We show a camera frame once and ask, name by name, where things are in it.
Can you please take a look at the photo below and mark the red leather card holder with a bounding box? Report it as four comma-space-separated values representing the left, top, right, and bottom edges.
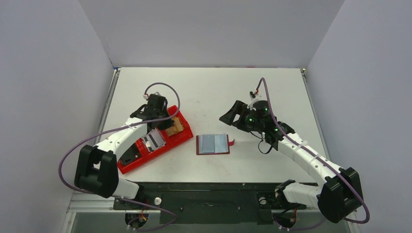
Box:
196, 133, 235, 155

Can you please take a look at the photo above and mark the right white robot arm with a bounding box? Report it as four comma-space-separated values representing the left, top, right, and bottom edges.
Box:
219, 100, 365, 223

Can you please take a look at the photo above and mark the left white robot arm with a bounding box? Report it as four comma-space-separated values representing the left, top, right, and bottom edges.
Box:
74, 94, 173, 209

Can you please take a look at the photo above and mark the gold brown card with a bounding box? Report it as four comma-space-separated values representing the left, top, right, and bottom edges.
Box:
165, 117, 184, 137

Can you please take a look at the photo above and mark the silver striped card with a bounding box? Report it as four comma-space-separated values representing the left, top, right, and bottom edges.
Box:
141, 129, 166, 152

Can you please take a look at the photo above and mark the black card in tray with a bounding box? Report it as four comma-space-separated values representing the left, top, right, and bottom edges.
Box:
120, 144, 141, 166

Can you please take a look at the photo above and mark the red plastic compartment tray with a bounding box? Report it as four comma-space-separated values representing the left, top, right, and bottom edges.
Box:
117, 111, 193, 174

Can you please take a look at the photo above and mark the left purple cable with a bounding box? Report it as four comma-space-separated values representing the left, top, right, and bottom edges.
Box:
58, 83, 181, 226

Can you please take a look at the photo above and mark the purple cable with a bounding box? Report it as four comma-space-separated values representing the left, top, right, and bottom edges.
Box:
58, 83, 181, 226
259, 77, 371, 232

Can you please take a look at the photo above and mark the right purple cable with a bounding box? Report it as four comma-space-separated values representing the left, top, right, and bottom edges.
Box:
259, 77, 371, 232

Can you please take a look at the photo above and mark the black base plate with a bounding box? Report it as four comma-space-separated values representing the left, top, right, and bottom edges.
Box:
80, 182, 340, 225

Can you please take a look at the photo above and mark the aluminium rail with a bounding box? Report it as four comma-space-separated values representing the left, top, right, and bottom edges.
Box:
66, 189, 357, 214

